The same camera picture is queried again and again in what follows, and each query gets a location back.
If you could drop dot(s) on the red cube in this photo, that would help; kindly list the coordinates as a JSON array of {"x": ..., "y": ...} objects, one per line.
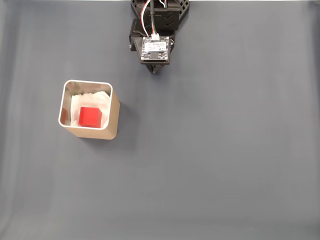
[{"x": 90, "y": 117}]

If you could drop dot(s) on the camera circuit board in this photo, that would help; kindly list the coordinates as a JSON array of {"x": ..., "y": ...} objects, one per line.
[{"x": 155, "y": 51}]

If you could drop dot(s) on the tan metal box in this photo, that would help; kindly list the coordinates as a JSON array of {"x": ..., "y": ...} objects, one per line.
[{"x": 113, "y": 117}]

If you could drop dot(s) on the blue table mat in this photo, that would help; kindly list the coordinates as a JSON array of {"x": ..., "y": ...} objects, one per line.
[{"x": 200, "y": 125}]

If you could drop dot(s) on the white tissue paper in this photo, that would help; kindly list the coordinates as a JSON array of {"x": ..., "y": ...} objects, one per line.
[{"x": 105, "y": 100}]

